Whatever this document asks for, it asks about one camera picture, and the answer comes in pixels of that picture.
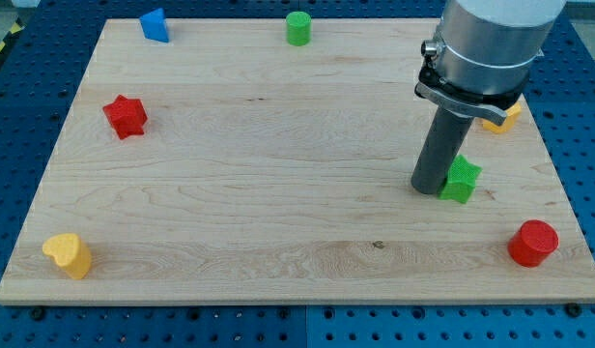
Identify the red cylinder block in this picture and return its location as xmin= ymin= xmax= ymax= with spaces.
xmin=507 ymin=219 xmax=559 ymax=268

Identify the green cylinder block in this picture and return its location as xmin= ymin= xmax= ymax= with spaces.
xmin=285 ymin=11 xmax=312 ymax=46

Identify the yellow heart block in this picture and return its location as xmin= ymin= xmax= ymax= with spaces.
xmin=42 ymin=233 xmax=92 ymax=280

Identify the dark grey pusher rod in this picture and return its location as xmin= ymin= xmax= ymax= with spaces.
xmin=411 ymin=107 xmax=473 ymax=194

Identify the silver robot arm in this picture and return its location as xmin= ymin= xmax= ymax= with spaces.
xmin=414 ymin=0 xmax=566 ymax=126

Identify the red star block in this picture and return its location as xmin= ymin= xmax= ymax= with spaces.
xmin=102 ymin=95 xmax=148 ymax=140

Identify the wooden board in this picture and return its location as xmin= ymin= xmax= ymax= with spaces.
xmin=0 ymin=19 xmax=595 ymax=306

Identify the green star block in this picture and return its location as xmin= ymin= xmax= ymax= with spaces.
xmin=439 ymin=155 xmax=482 ymax=204

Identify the yellow block behind arm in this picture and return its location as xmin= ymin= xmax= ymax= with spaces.
xmin=481 ymin=101 xmax=523 ymax=134

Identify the blue triangle block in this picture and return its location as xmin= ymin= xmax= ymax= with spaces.
xmin=139 ymin=8 xmax=170 ymax=43

